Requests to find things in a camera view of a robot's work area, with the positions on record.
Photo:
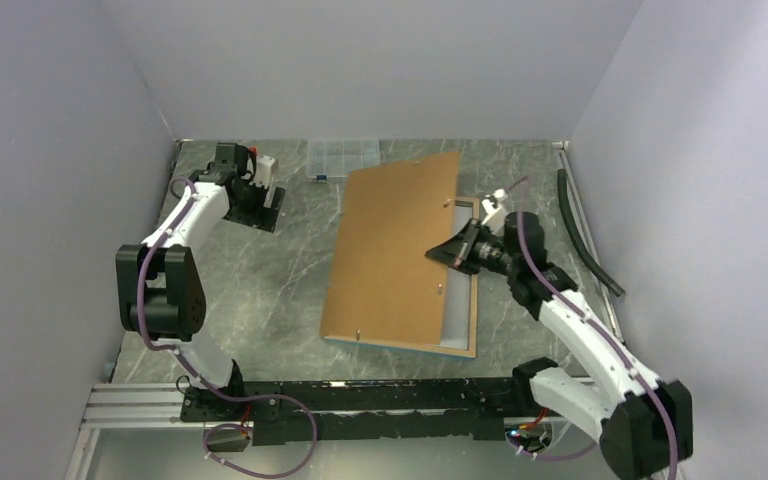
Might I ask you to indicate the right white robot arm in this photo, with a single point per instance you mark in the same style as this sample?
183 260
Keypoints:
640 423

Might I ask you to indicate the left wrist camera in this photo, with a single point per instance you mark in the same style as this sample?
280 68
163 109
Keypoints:
265 170

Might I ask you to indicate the wooden picture frame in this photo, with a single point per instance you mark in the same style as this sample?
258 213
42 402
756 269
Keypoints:
471 318

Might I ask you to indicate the brown frame backing board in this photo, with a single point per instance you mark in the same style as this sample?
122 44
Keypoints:
427 182

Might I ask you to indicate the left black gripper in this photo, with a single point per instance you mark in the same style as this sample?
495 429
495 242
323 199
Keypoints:
262 218

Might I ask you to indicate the black mounting base bar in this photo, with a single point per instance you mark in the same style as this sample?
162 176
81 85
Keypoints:
483 409

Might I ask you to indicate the clear plastic organizer box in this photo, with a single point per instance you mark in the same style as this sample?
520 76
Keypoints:
337 158

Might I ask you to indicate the hot air balloon photo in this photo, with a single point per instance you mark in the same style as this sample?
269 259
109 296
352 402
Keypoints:
457 311

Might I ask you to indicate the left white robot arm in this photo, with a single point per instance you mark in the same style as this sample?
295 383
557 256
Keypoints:
160 294

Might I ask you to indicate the aluminium rail frame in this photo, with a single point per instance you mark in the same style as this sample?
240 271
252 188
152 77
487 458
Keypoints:
133 406

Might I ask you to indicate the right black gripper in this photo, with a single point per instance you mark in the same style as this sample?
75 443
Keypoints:
458 250

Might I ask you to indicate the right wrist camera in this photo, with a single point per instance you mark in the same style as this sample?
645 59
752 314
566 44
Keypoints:
495 211

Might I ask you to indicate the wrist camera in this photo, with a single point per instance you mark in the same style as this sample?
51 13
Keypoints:
495 211
265 170

